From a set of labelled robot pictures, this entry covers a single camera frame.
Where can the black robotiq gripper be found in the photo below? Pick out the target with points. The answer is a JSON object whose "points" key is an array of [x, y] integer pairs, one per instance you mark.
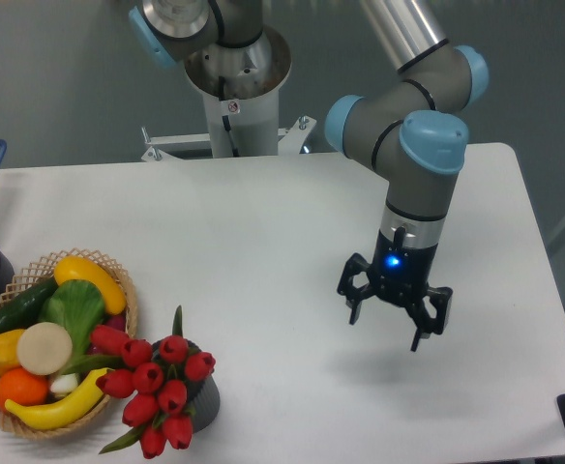
{"points": [[398, 276]]}

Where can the red tulip bouquet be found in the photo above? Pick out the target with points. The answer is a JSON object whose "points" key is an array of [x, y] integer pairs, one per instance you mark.
{"points": [[137, 377]]}

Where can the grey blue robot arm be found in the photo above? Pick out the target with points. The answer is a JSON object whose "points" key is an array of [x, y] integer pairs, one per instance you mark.
{"points": [[412, 136]]}

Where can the dark grey ribbed vase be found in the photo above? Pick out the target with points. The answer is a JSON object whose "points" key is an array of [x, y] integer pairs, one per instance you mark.
{"points": [[189, 391]]}

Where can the purple sweet potato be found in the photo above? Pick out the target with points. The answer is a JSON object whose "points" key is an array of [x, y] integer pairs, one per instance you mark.
{"points": [[108, 337]]}

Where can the green bok choy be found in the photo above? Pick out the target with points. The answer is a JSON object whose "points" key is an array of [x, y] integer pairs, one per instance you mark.
{"points": [[70, 314]]}

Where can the woven wicker basket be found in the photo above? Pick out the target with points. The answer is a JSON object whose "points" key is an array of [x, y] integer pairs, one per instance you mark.
{"points": [[40, 270]]}

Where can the beige round disc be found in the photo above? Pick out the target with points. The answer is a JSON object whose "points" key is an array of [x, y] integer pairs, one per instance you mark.
{"points": [[44, 348]]}

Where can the yellow banana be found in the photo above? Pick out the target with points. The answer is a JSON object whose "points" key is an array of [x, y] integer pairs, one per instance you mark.
{"points": [[63, 412]]}

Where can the dark green cucumber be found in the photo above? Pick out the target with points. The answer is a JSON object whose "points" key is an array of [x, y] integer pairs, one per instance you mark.
{"points": [[23, 310]]}

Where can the orange fruit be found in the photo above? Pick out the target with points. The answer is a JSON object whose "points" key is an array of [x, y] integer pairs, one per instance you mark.
{"points": [[23, 388]]}

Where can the yellow bell pepper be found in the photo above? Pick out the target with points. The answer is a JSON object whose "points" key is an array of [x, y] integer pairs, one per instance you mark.
{"points": [[8, 350]]}

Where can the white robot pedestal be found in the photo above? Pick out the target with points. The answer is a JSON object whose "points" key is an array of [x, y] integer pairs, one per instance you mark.
{"points": [[240, 89]]}

